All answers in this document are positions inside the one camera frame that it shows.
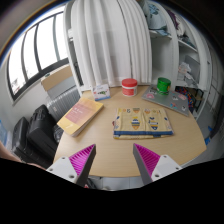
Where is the white curtain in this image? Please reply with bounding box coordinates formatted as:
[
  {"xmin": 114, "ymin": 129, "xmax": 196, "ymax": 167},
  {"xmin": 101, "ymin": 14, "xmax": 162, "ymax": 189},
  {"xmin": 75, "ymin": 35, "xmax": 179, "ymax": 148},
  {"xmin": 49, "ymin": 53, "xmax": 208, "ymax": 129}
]
[{"xmin": 64, "ymin": 0, "xmax": 152, "ymax": 90}]

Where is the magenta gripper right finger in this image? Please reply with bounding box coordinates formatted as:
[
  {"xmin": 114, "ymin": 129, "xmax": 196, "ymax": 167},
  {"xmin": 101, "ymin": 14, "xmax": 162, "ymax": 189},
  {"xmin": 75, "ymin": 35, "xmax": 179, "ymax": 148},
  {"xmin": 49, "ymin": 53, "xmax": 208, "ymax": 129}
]
[{"xmin": 133, "ymin": 144, "xmax": 182, "ymax": 185}]

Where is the white jar red lid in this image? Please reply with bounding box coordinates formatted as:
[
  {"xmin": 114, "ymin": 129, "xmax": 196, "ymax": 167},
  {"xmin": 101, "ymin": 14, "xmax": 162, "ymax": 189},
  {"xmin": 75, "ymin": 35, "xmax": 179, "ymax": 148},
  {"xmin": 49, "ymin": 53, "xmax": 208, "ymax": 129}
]
[{"xmin": 122, "ymin": 78, "xmax": 137, "ymax": 97}]

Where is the white radiator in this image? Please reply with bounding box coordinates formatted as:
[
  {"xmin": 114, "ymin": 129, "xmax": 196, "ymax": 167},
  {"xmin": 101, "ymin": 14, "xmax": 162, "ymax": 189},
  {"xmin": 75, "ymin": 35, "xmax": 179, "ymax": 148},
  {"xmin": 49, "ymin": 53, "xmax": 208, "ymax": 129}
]
[{"xmin": 47, "ymin": 87, "xmax": 80, "ymax": 121}]

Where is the black framed window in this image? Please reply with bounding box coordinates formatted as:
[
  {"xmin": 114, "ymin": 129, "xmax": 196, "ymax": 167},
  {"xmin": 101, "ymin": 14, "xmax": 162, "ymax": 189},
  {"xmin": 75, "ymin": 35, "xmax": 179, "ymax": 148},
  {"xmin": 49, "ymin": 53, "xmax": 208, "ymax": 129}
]
[{"xmin": 7, "ymin": 6, "xmax": 68, "ymax": 100}]

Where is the black suitcase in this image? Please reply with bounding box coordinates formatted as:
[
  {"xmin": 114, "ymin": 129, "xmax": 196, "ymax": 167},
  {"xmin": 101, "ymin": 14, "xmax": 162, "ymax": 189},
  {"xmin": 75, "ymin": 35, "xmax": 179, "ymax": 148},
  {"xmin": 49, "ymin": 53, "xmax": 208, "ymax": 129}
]
[{"xmin": 12, "ymin": 117, "xmax": 52, "ymax": 168}]

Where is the small white blue box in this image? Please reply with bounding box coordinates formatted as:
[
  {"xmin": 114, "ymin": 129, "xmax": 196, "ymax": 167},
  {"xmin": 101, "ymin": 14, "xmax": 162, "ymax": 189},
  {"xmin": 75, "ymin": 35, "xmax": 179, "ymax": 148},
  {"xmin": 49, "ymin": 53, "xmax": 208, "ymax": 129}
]
[{"xmin": 92, "ymin": 84, "xmax": 110, "ymax": 101}]

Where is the floral cushion on shelf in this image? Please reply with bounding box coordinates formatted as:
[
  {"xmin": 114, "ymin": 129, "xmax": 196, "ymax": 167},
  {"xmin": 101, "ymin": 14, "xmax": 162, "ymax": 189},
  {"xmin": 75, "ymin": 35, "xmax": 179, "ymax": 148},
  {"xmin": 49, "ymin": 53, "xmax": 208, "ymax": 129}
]
[{"xmin": 142, "ymin": 0, "xmax": 169, "ymax": 36}]

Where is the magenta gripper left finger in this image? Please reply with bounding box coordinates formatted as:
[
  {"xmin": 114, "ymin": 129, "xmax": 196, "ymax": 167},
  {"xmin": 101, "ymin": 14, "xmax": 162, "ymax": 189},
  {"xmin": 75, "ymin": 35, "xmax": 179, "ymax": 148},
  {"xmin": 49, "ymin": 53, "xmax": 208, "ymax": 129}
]
[{"xmin": 47, "ymin": 144, "xmax": 96, "ymax": 187}]

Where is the cardboard box on radiator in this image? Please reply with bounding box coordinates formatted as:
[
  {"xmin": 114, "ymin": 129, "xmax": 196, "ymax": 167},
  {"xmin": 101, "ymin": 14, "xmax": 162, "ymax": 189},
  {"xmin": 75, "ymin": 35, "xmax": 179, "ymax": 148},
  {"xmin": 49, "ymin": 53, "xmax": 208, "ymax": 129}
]
[{"xmin": 41, "ymin": 65, "xmax": 72, "ymax": 91}]

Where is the white shelving unit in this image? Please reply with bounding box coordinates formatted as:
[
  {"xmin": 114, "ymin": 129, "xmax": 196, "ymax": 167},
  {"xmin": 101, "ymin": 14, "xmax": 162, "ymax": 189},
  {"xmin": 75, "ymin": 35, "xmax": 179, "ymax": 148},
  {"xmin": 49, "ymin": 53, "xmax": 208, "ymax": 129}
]
[{"xmin": 149, "ymin": 1, "xmax": 212, "ymax": 119}]

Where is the yellow and pink book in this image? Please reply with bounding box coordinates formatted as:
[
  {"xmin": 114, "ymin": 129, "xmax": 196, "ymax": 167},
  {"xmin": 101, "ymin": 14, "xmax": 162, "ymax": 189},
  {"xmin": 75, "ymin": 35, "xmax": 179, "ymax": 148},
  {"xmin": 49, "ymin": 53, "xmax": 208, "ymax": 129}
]
[{"xmin": 57, "ymin": 97, "xmax": 103, "ymax": 137}]

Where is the grey laptop with stickers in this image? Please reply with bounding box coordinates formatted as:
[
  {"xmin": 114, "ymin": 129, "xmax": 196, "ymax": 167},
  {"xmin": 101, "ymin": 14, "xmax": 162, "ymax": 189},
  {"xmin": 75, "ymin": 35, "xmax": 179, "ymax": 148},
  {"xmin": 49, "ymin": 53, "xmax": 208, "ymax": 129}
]
[{"xmin": 142, "ymin": 85, "xmax": 189, "ymax": 116}]

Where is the green round tin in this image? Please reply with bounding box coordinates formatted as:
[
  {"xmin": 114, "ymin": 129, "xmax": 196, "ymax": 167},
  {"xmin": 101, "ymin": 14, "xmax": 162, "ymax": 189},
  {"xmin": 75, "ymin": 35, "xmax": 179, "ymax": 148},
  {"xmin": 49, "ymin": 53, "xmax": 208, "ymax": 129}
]
[{"xmin": 157, "ymin": 77, "xmax": 171, "ymax": 95}]

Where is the yellow patterned folded towel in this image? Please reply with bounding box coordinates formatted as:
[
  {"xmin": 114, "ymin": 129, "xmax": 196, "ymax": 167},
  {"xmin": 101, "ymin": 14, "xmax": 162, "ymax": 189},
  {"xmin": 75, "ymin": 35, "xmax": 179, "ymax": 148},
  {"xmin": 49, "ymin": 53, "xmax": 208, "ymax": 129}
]
[{"xmin": 113, "ymin": 108, "xmax": 174, "ymax": 139}]

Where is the black bag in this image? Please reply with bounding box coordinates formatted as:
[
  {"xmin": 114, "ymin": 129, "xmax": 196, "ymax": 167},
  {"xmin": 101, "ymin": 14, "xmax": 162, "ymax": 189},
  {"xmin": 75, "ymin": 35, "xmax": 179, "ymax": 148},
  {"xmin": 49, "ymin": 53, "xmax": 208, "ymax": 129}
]
[{"xmin": 27, "ymin": 105, "xmax": 57, "ymax": 158}]

